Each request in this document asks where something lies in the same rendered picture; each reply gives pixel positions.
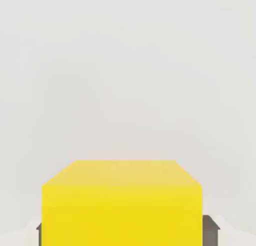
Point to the small yellow cube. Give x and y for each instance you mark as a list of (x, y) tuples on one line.
[(122, 206)]

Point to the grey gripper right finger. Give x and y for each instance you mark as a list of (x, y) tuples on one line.
[(210, 232)]

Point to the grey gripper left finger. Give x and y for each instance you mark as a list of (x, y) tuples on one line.
[(39, 235)]

